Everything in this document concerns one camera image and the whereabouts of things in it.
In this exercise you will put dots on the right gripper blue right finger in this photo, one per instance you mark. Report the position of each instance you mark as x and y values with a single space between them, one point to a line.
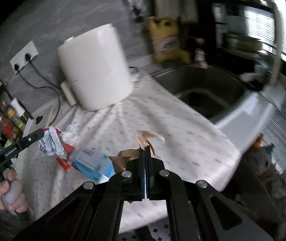
154 181

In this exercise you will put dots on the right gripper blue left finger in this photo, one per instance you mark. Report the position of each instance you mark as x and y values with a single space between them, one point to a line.
134 186

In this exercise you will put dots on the brown paper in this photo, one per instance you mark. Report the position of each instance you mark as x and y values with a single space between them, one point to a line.
119 162

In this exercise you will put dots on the blue medicine box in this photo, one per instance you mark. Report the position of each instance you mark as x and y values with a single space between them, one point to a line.
97 167

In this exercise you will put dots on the printed white paper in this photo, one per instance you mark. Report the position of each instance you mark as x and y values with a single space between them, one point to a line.
50 143

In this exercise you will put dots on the red carton piece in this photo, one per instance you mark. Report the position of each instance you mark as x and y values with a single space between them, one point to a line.
63 160

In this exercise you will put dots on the white plastic bag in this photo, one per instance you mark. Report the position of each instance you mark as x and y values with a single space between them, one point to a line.
70 135

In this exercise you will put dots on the white kitchen scale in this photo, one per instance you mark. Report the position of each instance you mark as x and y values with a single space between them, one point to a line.
41 119

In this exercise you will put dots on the steel kitchen sink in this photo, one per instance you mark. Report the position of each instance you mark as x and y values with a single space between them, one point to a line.
209 91

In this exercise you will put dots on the person's left hand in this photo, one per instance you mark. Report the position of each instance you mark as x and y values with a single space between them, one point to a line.
11 196

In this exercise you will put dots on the condiment bottles on rack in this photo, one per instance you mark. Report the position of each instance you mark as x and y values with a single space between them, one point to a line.
13 120

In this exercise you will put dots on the dotted white tablecloth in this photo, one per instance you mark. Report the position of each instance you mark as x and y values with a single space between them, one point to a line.
188 143

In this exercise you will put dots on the white air fryer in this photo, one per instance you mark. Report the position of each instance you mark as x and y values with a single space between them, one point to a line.
95 65

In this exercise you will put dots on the yellow detergent bottle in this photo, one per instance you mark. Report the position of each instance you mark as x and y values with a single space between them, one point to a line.
165 41

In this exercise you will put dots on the hanging plastic bags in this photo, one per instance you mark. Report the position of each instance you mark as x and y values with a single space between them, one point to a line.
184 10

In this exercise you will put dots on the white cutting board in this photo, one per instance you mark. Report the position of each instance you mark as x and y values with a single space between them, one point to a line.
279 11

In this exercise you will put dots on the white wall socket plate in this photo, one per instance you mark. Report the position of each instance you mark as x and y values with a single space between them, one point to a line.
19 61

